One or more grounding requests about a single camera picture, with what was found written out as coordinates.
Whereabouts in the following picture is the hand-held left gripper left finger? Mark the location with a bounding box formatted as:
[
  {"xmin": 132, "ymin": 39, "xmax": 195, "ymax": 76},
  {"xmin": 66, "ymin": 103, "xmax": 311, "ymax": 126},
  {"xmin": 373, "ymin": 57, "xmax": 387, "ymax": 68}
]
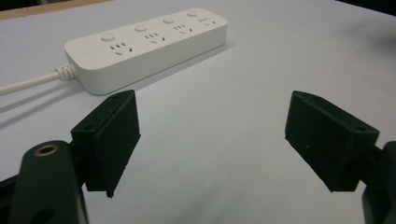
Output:
[{"xmin": 70, "ymin": 89, "xmax": 142, "ymax": 199}]

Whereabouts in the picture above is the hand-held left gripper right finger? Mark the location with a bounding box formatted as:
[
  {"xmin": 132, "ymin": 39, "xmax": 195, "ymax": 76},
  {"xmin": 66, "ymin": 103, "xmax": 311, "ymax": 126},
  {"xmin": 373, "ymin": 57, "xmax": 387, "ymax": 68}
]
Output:
[{"xmin": 284, "ymin": 90, "xmax": 380, "ymax": 193}]

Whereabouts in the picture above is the white power strip cable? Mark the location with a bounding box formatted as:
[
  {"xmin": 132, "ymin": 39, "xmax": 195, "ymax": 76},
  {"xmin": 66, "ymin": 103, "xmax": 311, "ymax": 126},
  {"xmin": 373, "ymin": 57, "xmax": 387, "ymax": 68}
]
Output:
[{"xmin": 0, "ymin": 63, "xmax": 78, "ymax": 96}]

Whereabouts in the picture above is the white power strip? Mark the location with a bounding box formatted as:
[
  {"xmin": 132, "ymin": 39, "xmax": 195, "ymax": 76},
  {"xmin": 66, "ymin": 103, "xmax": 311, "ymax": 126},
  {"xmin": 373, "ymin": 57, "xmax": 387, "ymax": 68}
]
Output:
[{"xmin": 64, "ymin": 7, "xmax": 229, "ymax": 96}]

